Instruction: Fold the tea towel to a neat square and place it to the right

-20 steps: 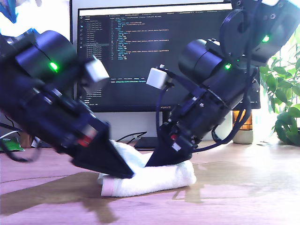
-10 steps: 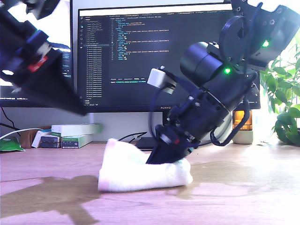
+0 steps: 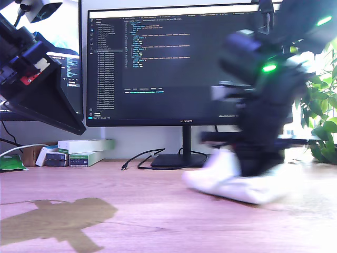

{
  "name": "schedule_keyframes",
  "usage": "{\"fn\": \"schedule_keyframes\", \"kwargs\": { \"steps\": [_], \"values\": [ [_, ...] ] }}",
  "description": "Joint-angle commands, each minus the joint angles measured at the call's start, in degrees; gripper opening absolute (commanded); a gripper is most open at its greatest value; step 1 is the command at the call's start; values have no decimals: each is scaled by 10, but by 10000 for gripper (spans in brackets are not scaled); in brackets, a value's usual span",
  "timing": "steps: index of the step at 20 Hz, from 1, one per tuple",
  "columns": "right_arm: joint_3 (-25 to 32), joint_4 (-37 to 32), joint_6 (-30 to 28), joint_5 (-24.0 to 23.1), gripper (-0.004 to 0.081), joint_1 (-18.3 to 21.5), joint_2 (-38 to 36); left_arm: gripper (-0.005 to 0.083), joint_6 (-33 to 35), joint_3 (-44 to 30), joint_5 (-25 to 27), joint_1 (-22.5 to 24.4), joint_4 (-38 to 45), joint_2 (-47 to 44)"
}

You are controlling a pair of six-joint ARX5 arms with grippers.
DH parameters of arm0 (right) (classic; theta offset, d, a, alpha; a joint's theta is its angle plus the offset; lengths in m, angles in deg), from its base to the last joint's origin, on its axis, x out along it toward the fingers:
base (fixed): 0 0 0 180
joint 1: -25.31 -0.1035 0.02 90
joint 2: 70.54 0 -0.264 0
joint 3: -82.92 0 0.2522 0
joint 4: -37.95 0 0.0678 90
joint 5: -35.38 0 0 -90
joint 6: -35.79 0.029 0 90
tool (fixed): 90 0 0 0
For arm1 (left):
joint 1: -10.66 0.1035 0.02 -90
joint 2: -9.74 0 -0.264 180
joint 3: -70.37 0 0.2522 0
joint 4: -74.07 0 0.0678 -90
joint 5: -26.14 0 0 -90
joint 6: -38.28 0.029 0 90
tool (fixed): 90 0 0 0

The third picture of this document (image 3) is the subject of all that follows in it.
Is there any pastel white terry tea towel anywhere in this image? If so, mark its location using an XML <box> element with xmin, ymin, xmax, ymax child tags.
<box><xmin>182</xmin><ymin>147</ymin><xmax>298</xmax><ymax>205</ymax></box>

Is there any black monitor with terminal window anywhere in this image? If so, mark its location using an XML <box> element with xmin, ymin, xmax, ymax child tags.
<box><xmin>0</xmin><ymin>0</ymin><xmax>84</xmax><ymax>122</ymax></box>

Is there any green leafy houseplant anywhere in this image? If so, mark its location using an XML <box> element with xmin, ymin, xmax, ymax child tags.
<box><xmin>291</xmin><ymin>39</ymin><xmax>337</xmax><ymax>164</ymax></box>

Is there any small white blue box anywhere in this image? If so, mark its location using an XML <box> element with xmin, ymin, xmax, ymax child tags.
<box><xmin>35</xmin><ymin>146</ymin><xmax>59</xmax><ymax>168</ymax></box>

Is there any small dark flat box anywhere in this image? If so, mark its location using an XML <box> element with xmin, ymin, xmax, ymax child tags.
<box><xmin>45</xmin><ymin>152</ymin><xmax>70</xmax><ymax>161</ymax></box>
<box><xmin>44</xmin><ymin>160</ymin><xmax>69</xmax><ymax>168</ymax></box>

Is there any brown cardboard box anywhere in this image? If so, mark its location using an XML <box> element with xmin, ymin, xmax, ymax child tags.
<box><xmin>21</xmin><ymin>142</ymin><xmax>58</xmax><ymax>168</ymax></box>

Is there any green and white box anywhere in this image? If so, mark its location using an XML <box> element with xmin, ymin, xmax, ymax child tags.
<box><xmin>68</xmin><ymin>150</ymin><xmax>106</xmax><ymax>168</ymax></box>

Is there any green plastic packet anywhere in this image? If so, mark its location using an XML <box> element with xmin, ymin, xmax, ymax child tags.
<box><xmin>0</xmin><ymin>154</ymin><xmax>29</xmax><ymax>172</ymax></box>

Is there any black Huawei computer monitor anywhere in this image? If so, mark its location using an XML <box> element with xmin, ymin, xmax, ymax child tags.
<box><xmin>85</xmin><ymin>3</ymin><xmax>293</xmax><ymax>169</ymax></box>

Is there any thin black wall cable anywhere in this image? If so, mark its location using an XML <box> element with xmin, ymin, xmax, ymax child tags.
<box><xmin>0</xmin><ymin>121</ymin><xmax>24</xmax><ymax>150</ymax></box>

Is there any white cable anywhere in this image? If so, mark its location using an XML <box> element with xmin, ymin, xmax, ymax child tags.
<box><xmin>0</xmin><ymin>144</ymin><xmax>51</xmax><ymax>159</ymax></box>

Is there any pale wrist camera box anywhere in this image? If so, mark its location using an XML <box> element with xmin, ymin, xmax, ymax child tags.
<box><xmin>210</xmin><ymin>85</ymin><xmax>230</xmax><ymax>102</ymax></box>
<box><xmin>19</xmin><ymin>0</ymin><xmax>64</xmax><ymax>24</ymax></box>

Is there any black USB cable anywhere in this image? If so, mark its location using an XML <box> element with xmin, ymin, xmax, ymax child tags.
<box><xmin>120</xmin><ymin>148</ymin><xmax>166</xmax><ymax>171</ymax></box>

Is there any thin black looped cable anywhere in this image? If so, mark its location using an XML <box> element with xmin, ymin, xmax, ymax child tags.
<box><xmin>136</xmin><ymin>149</ymin><xmax>167</xmax><ymax>171</ymax></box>

